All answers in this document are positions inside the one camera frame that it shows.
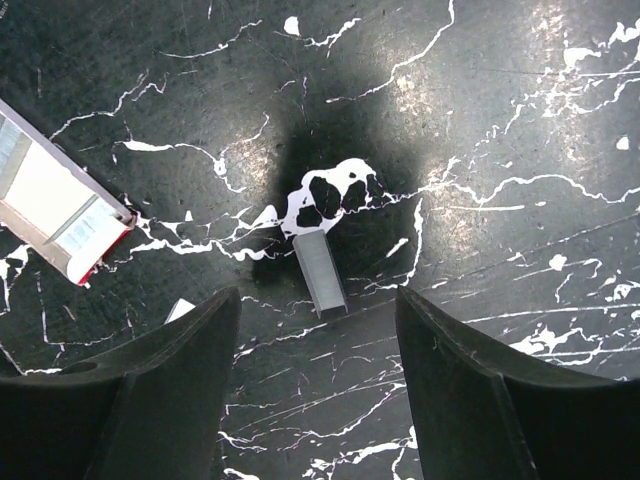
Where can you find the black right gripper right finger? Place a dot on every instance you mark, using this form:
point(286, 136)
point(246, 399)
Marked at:
point(483, 410)

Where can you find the metal staple strip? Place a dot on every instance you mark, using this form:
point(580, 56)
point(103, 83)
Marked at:
point(319, 271)

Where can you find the open staple box tray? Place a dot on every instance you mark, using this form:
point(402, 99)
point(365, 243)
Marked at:
point(53, 204)

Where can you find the small white paper scrap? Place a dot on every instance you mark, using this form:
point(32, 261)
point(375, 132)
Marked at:
point(179, 309)

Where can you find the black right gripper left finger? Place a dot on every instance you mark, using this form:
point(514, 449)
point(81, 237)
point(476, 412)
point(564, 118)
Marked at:
point(147, 409)

